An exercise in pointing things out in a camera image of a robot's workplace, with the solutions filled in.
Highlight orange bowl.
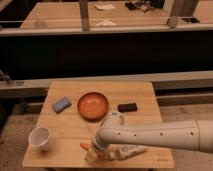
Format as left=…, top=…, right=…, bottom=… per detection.
left=77, top=92, right=109, bottom=121

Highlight white labelled bottle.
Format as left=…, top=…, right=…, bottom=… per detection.
left=108, top=145, right=147, bottom=160

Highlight white cup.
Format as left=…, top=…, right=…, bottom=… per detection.
left=28, top=127, right=52, bottom=151

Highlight white folded paper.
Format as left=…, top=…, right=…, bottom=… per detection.
left=95, top=19, right=117, bottom=27

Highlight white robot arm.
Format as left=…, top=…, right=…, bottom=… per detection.
left=85, top=112, right=213, bottom=163

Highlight grey metal post right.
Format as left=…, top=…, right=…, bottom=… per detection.
left=167, top=0, right=199, bottom=28

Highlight white paper sheet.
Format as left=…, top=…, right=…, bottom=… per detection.
left=95, top=4, right=115, bottom=10

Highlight black cables cluster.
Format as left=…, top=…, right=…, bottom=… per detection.
left=125, top=0, right=165, bottom=13

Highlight black rectangular block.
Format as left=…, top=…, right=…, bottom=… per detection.
left=118, top=103, right=137, bottom=112

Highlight orange pepper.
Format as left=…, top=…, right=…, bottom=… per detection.
left=80, top=143, right=90, bottom=151

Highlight blue sponge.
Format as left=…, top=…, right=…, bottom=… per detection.
left=52, top=97, right=71, bottom=113

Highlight grey metal post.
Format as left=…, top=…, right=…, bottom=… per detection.
left=167, top=0, right=199, bottom=28
left=79, top=0, right=90, bottom=31

